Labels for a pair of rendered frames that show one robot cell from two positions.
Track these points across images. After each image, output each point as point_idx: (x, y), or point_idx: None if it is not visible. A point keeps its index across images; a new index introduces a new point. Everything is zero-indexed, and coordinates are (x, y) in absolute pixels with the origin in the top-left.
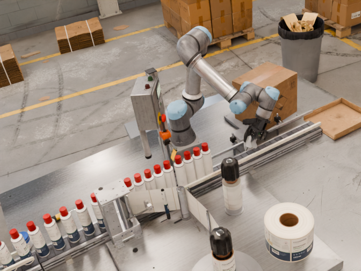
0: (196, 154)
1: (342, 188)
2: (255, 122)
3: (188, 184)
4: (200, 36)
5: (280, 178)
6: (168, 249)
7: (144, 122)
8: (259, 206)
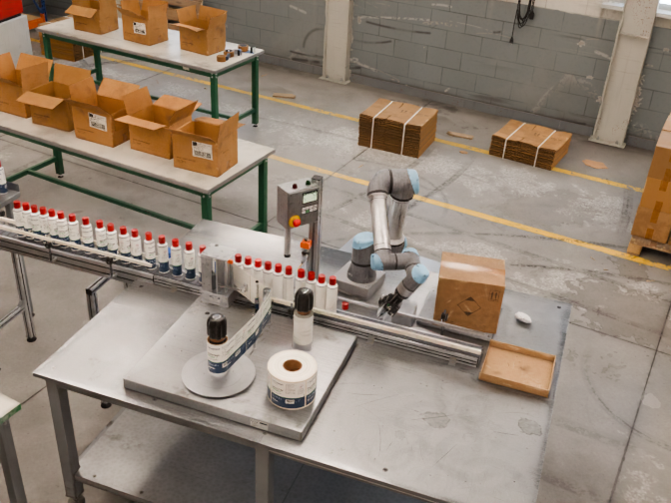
0: (319, 280)
1: (406, 408)
2: (394, 292)
3: None
4: (399, 178)
5: (379, 362)
6: None
7: (281, 217)
8: (320, 358)
